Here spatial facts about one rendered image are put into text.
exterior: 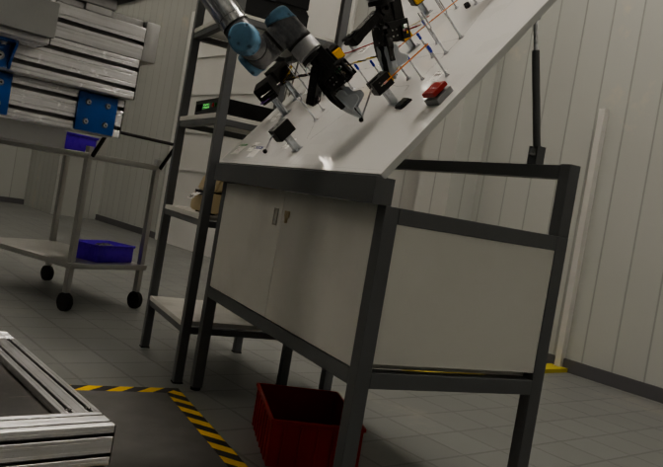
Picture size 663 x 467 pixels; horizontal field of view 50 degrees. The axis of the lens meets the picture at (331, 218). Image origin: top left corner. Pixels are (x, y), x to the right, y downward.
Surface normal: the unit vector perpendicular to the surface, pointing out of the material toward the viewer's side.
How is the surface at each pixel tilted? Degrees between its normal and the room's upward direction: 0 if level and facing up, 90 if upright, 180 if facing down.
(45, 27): 90
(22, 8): 90
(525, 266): 90
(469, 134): 90
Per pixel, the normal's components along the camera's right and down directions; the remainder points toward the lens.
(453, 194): 0.63, 0.12
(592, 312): -0.76, -0.12
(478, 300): 0.46, 0.09
